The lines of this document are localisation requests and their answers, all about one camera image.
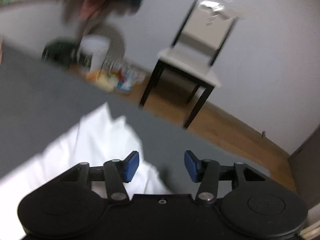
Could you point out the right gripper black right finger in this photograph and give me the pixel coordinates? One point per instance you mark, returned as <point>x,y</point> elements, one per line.
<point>206,172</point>

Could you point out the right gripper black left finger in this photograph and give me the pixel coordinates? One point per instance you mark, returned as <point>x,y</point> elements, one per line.
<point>116,173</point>

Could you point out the white garment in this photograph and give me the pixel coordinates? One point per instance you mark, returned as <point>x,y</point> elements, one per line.
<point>96,139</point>

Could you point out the colourful sneaker by bucket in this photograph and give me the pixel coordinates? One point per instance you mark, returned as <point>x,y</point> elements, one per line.
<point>125,81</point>

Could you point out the yellow plush slipper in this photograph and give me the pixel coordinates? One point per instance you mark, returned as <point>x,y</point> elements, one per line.
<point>99,79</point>

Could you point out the grey wardrobe cabinet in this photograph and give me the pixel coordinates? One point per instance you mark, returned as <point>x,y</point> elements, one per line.
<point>304,165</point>

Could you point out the grey bed sheet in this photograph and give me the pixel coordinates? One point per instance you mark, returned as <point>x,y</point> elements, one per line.
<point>39,102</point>

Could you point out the grey round nubbed mat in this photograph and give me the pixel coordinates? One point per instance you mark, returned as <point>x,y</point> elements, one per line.
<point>117,44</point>

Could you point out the white plastic bucket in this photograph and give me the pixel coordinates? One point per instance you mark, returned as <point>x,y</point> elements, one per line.
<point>92,51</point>

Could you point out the dark green plastic stool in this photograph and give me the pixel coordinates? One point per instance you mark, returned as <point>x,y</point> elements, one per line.
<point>61,51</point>

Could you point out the white black wooden chair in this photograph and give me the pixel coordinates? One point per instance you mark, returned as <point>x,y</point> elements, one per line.
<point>195,48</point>

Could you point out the pink hanging garment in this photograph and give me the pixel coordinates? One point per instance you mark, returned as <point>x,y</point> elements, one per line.
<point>90,9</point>

